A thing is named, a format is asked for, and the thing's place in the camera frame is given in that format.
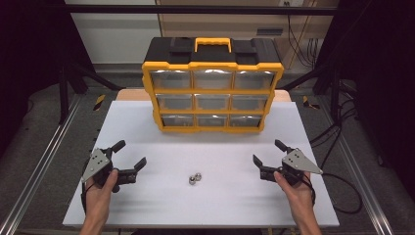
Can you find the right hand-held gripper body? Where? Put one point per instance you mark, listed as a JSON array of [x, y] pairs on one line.
[[298, 161]]

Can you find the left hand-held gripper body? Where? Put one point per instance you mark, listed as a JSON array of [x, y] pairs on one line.
[[98, 163]]

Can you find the silver metal nut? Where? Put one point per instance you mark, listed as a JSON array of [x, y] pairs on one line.
[[192, 180], [198, 176]]

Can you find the yellow black organizer cabinet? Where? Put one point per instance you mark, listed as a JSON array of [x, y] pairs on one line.
[[169, 54]]

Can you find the person's right hand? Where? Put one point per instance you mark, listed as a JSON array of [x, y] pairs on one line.
[[300, 199]]

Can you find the person's left hand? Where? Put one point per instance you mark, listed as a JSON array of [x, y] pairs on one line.
[[99, 202]]

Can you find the black metal stand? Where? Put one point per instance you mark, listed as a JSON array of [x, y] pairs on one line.
[[63, 98], [334, 94]]

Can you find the set of clear plastic drawers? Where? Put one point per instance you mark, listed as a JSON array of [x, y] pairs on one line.
[[169, 80]]

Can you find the black curtain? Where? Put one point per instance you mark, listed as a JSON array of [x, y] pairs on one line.
[[29, 49], [381, 65]]

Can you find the aluminium floor rail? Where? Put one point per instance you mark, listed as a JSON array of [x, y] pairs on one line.
[[359, 182], [42, 166]]

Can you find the black horizontal frame bar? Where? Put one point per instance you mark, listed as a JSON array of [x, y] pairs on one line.
[[195, 9]]

